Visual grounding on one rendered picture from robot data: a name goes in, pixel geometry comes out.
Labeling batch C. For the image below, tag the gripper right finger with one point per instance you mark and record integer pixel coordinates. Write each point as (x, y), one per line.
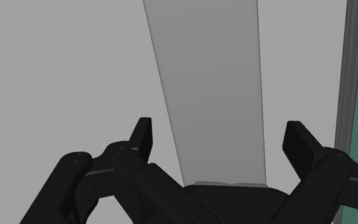
(321, 176)

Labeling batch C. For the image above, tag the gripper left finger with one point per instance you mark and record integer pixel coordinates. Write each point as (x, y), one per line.
(129, 173)

